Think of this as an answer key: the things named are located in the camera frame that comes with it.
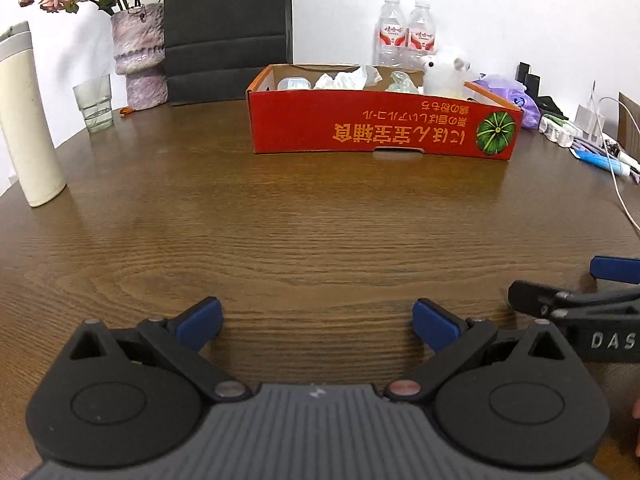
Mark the iridescent plastic wrap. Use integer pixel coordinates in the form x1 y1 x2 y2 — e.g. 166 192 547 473
385 71 418 93

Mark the white plush toy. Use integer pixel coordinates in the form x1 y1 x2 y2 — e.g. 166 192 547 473
419 45 472 98

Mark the cream thermos bottle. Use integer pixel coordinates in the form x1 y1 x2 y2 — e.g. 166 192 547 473
0 21 67 208

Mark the clear water bottle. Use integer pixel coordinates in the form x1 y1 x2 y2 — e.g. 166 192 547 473
406 0 437 72
372 0 408 68

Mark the red cardboard box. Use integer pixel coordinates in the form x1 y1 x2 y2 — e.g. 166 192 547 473
246 64 525 161

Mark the white power strip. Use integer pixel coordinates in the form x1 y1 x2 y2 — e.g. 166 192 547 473
539 114 583 148

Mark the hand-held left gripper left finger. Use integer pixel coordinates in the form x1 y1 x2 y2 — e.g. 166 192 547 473
69 296 251 403

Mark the white cable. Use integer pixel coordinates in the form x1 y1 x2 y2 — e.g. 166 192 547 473
597 96 640 235

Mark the white charger adapter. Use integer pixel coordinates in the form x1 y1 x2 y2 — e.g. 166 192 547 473
574 80 606 142

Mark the grey cable bundle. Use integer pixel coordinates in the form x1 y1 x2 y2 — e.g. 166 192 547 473
570 137 640 183

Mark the purple mottled vase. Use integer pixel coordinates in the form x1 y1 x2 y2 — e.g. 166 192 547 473
110 2 168 111

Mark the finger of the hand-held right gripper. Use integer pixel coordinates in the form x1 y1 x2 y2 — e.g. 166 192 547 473
507 280 640 321
590 256 640 283

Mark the blue white tube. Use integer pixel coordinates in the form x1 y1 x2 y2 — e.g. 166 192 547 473
575 150 632 177

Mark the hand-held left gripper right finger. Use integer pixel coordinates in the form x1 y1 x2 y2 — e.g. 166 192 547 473
385 298 583 403

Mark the purple wipes packet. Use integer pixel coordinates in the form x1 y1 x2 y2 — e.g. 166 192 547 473
472 73 542 132

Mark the black paper bag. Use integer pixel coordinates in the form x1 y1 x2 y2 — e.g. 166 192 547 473
164 0 294 107

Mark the clear glass cup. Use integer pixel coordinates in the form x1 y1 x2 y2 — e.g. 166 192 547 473
72 74 113 134

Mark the black plastic stand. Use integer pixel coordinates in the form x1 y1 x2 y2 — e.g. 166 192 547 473
515 61 542 98

